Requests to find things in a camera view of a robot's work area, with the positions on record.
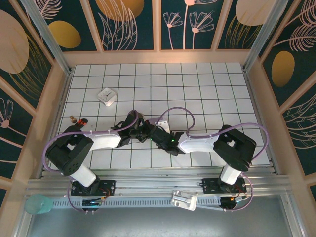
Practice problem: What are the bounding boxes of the wall panel pink leaf outlines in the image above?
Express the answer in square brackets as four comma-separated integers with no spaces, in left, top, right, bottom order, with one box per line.
[280,88,316,177]

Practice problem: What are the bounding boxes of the wall panel with gold oval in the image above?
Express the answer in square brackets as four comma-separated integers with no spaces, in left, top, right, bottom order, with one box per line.
[33,0,104,53]

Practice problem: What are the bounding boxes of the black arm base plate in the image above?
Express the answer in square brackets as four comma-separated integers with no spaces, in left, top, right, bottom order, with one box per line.
[71,179,117,196]
[201,178,246,195]

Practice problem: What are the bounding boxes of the aluminium side rail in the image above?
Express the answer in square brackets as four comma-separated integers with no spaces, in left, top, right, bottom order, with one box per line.
[37,69,75,179]
[243,66,282,175]

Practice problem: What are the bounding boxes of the wall panel with pink flowers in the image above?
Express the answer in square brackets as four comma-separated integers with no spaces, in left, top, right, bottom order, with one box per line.
[158,0,229,52]

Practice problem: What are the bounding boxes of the grey slotted cable duct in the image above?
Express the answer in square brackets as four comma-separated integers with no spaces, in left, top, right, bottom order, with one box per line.
[50,196,223,211]

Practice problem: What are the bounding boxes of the aluminium front rail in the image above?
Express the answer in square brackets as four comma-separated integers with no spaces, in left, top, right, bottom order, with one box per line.
[23,165,293,199]

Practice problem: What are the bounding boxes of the black controller board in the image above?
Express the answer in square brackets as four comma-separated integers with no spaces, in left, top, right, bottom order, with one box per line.
[220,196,249,210]
[81,199,104,207]

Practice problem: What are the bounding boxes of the teal plastic cup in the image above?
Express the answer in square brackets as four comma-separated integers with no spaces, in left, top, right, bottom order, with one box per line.
[24,193,53,215]

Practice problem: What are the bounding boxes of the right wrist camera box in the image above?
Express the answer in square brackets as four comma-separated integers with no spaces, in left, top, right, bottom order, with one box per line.
[155,119,170,134]

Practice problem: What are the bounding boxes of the wall panel beige circle grass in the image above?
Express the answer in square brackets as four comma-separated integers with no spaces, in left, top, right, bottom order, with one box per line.
[216,0,282,51]

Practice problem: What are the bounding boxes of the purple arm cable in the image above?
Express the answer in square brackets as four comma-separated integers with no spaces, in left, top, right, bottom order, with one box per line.
[43,110,139,213]
[158,106,270,213]

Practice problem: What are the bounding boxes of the aluminium frame post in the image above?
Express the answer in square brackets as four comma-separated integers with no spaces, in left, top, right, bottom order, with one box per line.
[241,0,290,73]
[19,0,75,75]

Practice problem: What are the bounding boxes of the wall panel fern gold oval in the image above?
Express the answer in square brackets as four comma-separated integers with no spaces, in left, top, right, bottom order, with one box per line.
[258,0,316,108]

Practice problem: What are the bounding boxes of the grey metal sheet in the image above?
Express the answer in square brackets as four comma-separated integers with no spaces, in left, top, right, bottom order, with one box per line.
[14,194,304,237]

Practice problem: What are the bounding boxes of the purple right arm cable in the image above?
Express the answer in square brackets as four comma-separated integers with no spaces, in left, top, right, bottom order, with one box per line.
[158,106,270,213]

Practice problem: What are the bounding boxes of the wall panel single pink flower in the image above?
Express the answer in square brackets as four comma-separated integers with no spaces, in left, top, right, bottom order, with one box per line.
[0,74,38,182]

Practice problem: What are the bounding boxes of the wall panel leaves orange circle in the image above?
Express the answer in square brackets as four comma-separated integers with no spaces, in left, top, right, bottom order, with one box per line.
[87,0,158,52]

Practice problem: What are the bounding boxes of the white plastic bracket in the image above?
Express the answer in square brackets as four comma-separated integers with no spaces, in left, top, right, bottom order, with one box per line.
[170,190,198,211]

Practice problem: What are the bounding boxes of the wall panel large beige disc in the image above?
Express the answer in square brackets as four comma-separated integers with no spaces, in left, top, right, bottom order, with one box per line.
[0,0,55,112]

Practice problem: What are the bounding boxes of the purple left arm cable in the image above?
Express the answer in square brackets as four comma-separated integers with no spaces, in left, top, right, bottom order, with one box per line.
[43,110,139,213]

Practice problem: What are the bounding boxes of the white square alarm clock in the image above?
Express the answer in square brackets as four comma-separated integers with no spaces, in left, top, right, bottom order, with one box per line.
[97,87,117,107]

